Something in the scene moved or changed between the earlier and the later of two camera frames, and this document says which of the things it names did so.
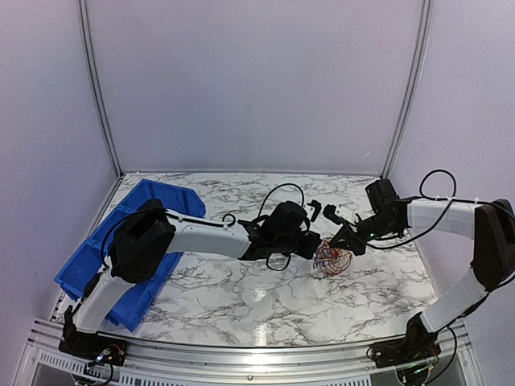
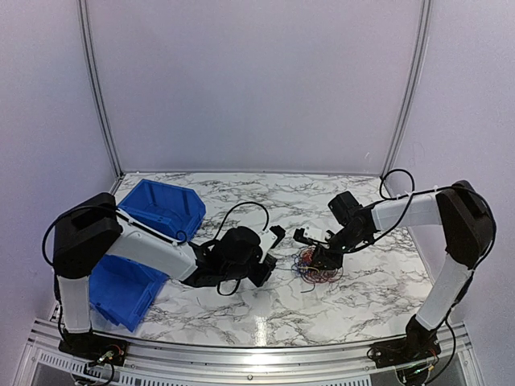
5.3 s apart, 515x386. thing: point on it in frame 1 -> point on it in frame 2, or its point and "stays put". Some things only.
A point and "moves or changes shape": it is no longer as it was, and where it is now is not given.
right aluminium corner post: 405,120 stays put
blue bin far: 175,199 stays put
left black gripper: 314,241 -> 258,279
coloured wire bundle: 330,261 moves or changes shape
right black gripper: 350,241 -> 331,262
